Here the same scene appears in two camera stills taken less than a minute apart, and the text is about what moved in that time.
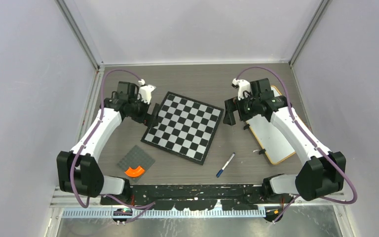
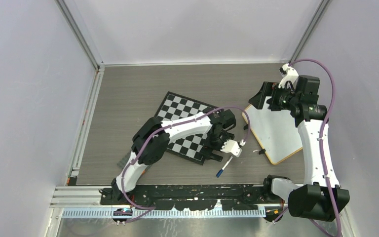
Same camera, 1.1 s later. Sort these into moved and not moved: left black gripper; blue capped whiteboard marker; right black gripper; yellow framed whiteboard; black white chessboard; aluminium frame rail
Moved: left black gripper; right black gripper
Not moved: blue capped whiteboard marker; aluminium frame rail; black white chessboard; yellow framed whiteboard
